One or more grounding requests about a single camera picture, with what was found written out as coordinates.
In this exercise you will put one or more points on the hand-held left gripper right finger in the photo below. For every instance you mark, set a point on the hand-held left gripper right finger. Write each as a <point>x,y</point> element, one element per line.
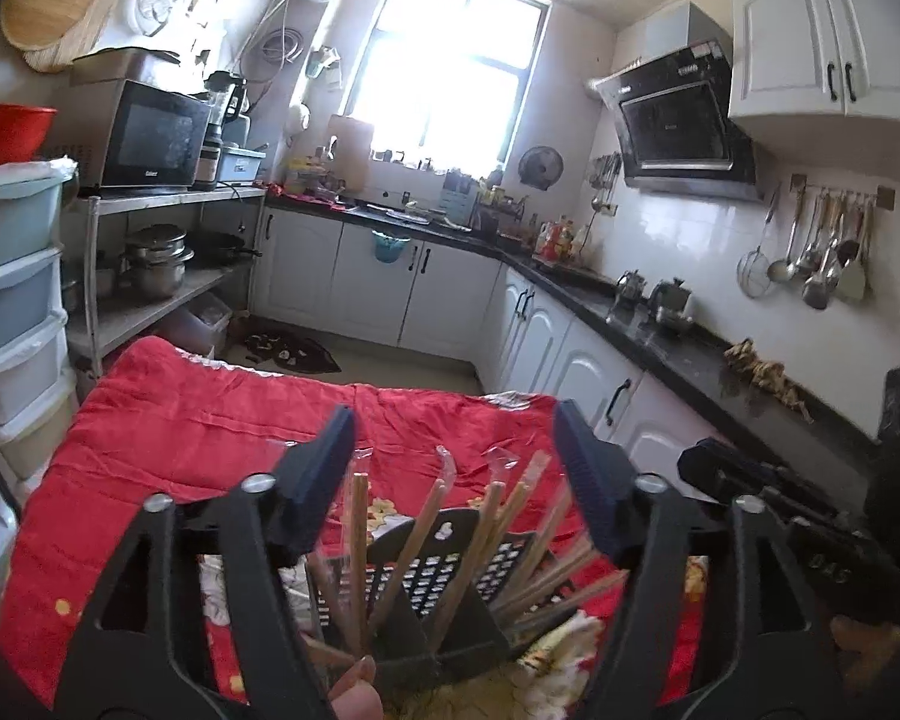
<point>589,480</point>

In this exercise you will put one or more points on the bunch of wooden chopsticks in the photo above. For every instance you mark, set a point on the bunch of wooden chopsticks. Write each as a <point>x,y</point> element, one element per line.
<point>420,532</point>

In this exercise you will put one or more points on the light blue knife block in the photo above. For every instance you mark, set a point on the light blue knife block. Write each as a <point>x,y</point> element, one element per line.
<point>461,199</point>

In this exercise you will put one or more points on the small steel kettle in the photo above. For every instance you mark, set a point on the small steel kettle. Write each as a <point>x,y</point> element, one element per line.
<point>630,289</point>

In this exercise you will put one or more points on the black microwave oven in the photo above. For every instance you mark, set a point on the black microwave oven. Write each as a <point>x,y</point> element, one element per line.
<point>150,139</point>

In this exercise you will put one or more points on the white jug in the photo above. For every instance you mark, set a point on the white jug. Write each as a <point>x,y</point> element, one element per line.
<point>349,157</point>

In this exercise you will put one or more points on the teal hanging bin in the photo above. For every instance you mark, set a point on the teal hanging bin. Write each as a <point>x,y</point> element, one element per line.
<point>390,247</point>

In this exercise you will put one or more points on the red plastic basin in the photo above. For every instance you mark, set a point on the red plastic basin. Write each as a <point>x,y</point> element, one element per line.
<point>7,135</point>

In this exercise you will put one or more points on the black kitchen countertop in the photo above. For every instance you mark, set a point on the black kitchen countertop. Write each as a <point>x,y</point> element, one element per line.
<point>690,356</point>

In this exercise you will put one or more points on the small round fan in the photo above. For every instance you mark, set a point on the small round fan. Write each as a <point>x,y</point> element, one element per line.
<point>540,169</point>

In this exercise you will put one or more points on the green wall holder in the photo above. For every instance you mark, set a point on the green wall holder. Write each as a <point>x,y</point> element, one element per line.
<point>321,64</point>

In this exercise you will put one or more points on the dark grey plastic utensil holder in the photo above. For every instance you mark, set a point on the dark grey plastic utensil holder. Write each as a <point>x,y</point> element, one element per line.
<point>450,615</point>

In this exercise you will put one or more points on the red floral blanket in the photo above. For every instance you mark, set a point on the red floral blanket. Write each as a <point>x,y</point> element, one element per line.
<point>195,420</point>

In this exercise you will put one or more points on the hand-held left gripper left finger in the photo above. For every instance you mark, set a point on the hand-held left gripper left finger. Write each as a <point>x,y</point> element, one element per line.
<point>322,480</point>

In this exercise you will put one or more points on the white upper cabinet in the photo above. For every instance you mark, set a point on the white upper cabinet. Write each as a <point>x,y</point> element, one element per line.
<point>825,37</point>

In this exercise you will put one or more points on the black wok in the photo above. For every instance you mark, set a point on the black wok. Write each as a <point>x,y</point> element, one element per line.
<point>221,247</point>

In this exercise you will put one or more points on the metal rack shelf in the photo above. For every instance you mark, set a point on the metal rack shelf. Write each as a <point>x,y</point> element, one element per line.
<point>157,199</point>

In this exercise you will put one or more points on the stacked steel pots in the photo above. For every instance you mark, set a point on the stacked steel pots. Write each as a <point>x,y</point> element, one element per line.
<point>157,262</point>

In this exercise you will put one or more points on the kitchen window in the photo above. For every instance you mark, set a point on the kitchen window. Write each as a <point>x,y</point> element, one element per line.
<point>442,67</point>

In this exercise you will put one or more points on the dark floor mat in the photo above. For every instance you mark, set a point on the dark floor mat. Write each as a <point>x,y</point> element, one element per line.
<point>292,352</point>

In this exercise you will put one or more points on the white kitchen base cabinets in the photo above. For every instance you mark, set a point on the white kitchen base cabinets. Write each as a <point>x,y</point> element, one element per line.
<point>450,300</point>

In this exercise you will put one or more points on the person's right hand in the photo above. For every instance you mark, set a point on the person's right hand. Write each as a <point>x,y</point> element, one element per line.
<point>866,649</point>

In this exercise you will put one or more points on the clear plastic storage container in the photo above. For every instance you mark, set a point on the clear plastic storage container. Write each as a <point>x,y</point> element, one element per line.
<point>191,326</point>

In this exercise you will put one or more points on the black range hood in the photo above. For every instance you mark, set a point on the black range hood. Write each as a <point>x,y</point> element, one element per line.
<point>675,120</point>

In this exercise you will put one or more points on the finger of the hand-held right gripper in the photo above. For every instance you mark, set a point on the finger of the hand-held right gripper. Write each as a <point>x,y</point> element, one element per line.
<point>727,472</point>

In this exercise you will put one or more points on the hanging glass lid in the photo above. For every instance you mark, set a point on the hanging glass lid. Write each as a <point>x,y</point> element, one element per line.
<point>157,0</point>

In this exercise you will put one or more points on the blender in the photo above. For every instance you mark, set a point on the blender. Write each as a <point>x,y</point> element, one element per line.
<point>225,105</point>

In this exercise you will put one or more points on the row of hanging steel utensils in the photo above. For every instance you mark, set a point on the row of hanging steel utensils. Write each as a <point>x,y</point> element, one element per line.
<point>817,255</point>

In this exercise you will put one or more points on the dark bottle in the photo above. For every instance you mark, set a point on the dark bottle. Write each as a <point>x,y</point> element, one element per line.
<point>208,169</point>

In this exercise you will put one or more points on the steel teapot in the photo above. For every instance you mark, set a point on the steel teapot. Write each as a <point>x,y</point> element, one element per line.
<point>671,307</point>

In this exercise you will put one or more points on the person's left hand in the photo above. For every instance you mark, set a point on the person's left hand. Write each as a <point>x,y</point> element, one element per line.
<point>356,690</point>

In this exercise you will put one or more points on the cardboard box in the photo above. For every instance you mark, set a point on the cardboard box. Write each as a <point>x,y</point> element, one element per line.
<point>120,67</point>

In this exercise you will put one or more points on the group of condiment bottles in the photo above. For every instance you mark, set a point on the group of condiment bottles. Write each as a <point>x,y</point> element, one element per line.
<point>562,238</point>

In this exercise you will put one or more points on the white wall dispenser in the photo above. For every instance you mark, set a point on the white wall dispenser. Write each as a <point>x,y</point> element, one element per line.
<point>300,116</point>

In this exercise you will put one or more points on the grey plastic box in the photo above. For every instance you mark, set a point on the grey plastic box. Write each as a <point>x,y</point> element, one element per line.
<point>241,165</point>

